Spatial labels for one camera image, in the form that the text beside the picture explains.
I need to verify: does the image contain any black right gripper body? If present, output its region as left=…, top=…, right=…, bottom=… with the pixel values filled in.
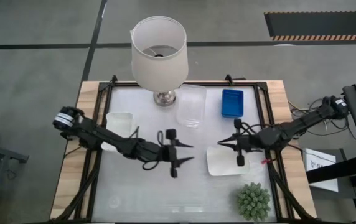
left=233, top=119, right=262, bottom=167

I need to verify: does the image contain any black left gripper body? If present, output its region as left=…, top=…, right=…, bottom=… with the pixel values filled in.
left=151, top=129, right=179, bottom=179

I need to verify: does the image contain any white plastic basket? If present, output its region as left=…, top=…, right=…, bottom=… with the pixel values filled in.
left=101, top=111, right=138, bottom=153
left=206, top=146, right=251, bottom=177

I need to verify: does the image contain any blue slotted plastic basket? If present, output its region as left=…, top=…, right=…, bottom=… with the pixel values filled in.
left=221, top=89, right=245, bottom=119

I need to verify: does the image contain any white table cover sheet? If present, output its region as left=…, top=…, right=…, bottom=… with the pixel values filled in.
left=91, top=85, right=279, bottom=223

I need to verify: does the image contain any clear plastic container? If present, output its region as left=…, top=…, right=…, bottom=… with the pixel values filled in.
left=176, top=84, right=207, bottom=129

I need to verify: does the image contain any green artificial succulent plant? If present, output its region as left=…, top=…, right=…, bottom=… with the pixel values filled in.
left=236, top=182, right=272, bottom=222

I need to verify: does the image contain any white shade table lamp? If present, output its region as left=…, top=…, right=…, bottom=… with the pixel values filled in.
left=130, top=16, right=189, bottom=107

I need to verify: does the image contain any white printed paper box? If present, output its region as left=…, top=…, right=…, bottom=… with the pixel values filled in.
left=302, top=148, right=339, bottom=193

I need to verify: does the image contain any black stand leg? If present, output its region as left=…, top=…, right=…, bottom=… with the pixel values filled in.
left=306, top=154, right=356, bottom=184

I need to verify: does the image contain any black hazard-striped floor mat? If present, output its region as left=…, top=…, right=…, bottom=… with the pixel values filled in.
left=264, top=11, right=356, bottom=42

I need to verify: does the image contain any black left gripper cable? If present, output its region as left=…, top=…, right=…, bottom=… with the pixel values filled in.
left=142, top=129, right=167, bottom=172

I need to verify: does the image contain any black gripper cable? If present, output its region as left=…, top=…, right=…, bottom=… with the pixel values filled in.
left=239, top=121, right=262, bottom=136
left=142, top=129, right=167, bottom=172

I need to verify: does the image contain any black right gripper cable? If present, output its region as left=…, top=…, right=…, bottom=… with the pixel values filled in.
left=239, top=121, right=262, bottom=136

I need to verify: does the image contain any coloured cable bundle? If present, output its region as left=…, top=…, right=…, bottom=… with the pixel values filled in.
left=288, top=98, right=350, bottom=138

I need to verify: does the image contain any black metal table frame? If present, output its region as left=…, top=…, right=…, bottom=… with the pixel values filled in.
left=52, top=74, right=319, bottom=224

